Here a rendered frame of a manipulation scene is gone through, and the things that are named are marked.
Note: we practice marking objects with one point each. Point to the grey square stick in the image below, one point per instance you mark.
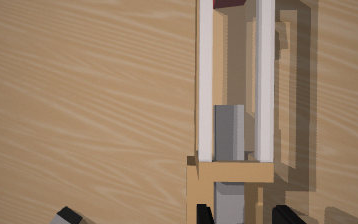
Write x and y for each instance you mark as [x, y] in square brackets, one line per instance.
[66, 216]
[229, 202]

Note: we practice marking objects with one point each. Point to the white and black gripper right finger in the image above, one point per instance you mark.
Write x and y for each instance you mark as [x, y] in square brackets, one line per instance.
[282, 214]

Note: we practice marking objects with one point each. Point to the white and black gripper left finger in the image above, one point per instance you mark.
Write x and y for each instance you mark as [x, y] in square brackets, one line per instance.
[204, 215]

